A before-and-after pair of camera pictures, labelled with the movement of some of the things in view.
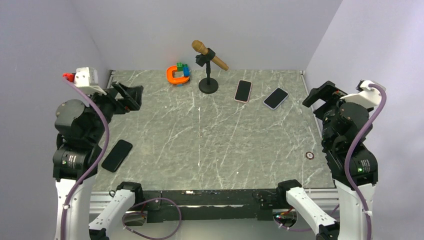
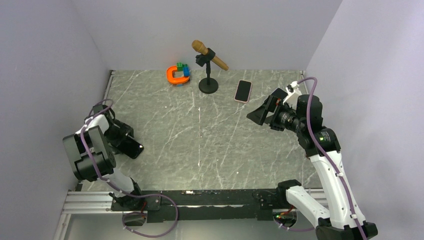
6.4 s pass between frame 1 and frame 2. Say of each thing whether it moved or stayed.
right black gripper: moved
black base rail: stayed
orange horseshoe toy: stayed
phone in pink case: stayed
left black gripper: moved
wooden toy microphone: stayed
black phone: moved
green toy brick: stayed
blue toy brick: stayed
